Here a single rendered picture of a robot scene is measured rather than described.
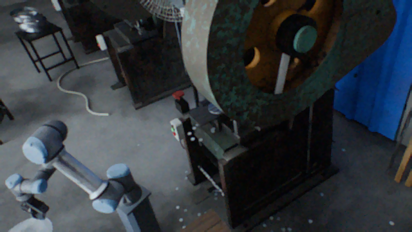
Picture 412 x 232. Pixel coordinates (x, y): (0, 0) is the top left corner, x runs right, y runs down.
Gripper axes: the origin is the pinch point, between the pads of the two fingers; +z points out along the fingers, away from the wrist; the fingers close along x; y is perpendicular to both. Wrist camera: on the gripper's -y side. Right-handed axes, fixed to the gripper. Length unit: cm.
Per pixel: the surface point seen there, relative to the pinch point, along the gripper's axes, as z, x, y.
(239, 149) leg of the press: -29, -62, -103
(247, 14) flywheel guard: -114, -44, -119
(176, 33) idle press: -26, -199, 16
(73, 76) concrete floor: 36, -181, 170
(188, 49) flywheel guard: -103, -36, -99
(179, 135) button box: -18, -71, -57
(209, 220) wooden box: 0, -31, -94
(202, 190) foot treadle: 19, -61, -72
